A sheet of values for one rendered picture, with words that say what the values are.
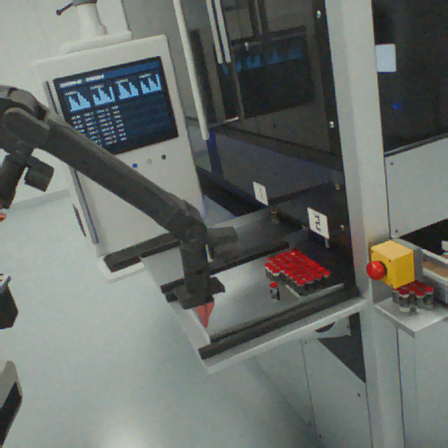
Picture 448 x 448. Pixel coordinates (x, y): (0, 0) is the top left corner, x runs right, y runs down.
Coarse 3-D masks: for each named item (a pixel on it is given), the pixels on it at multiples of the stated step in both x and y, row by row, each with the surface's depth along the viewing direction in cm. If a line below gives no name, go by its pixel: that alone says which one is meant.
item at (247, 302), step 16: (272, 256) 131; (224, 272) 127; (240, 272) 129; (256, 272) 130; (240, 288) 124; (256, 288) 122; (336, 288) 110; (224, 304) 118; (240, 304) 116; (256, 304) 115; (272, 304) 114; (288, 304) 106; (304, 304) 108; (224, 320) 111; (240, 320) 110; (256, 320) 104; (208, 336) 101; (224, 336) 102
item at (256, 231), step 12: (240, 216) 163; (252, 216) 165; (264, 216) 166; (240, 228) 162; (252, 228) 160; (264, 228) 158; (276, 228) 156; (288, 228) 154; (240, 240) 152; (252, 240) 151; (264, 240) 149; (276, 240) 141; (288, 240) 142; (300, 240) 144; (252, 252) 139; (216, 264) 135
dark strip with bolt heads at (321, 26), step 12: (312, 0) 93; (324, 0) 89; (324, 12) 90; (324, 24) 91; (324, 36) 93; (324, 48) 94; (324, 60) 95; (324, 72) 96; (324, 84) 98; (324, 96) 99; (336, 108) 97; (336, 120) 98; (336, 132) 99; (336, 144) 101
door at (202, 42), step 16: (192, 0) 155; (224, 0) 132; (192, 16) 160; (208, 16) 146; (192, 32) 165; (208, 32) 151; (240, 32) 129; (192, 48) 170; (208, 48) 155; (208, 64) 160; (224, 64) 146; (240, 64) 135; (208, 80) 165; (224, 80) 151; (240, 80) 139; (208, 96) 170; (224, 96) 155; (240, 96) 143; (208, 112) 175; (224, 112) 160; (240, 112) 146; (240, 128) 151; (256, 128) 139
